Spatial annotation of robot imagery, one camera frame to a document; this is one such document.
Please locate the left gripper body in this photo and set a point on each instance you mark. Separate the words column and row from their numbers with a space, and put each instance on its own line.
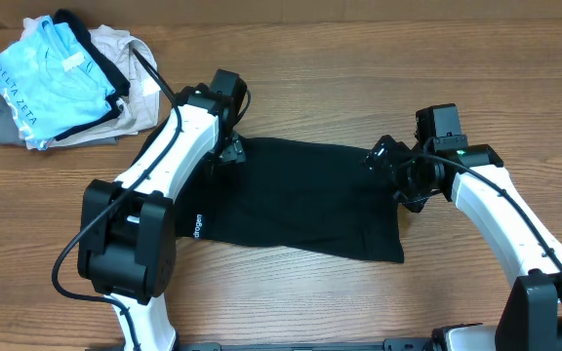
column 233, row 150

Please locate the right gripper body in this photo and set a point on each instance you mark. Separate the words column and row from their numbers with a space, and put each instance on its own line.
column 412, row 185

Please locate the black polo shirt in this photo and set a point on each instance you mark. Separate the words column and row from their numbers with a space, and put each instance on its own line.
column 309, row 196

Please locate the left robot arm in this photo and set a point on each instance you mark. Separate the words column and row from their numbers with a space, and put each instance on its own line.
column 128, row 251

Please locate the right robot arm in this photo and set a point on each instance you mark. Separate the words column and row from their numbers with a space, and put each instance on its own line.
column 475, row 180

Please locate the beige folded garment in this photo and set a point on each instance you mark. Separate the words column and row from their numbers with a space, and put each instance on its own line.
column 128, row 53

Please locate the black folded garment in pile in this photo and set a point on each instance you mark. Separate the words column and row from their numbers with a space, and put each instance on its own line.
column 115, row 77

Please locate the light blue folded t-shirt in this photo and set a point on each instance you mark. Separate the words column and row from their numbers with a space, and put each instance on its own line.
column 52, row 84

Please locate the grey folded garment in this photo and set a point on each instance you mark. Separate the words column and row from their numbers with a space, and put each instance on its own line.
column 104, row 133

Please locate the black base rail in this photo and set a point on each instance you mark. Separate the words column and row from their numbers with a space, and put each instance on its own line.
column 300, row 346

